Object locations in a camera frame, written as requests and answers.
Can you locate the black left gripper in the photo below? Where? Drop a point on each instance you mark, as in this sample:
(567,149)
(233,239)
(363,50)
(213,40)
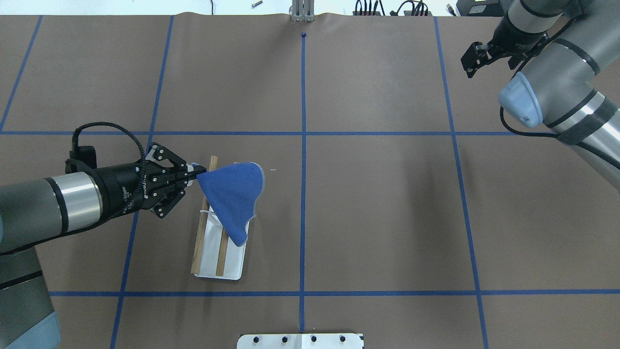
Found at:
(122,186)

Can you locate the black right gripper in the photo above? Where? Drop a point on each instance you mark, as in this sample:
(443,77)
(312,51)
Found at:
(509,37)

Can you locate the blue microfiber towel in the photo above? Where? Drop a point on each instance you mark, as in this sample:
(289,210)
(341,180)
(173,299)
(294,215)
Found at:
(233,192)

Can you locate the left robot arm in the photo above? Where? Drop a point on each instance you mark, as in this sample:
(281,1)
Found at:
(84,197)

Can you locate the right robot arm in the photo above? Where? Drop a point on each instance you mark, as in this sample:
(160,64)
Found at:
(556,47)

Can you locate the wooden rack rail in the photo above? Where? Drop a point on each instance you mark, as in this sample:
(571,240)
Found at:
(222,253)
(199,242)

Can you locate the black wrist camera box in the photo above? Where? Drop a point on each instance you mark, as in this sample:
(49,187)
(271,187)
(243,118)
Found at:
(82,158)

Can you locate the white camera mount stand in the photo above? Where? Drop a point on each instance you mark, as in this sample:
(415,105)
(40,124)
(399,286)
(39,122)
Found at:
(301,341)

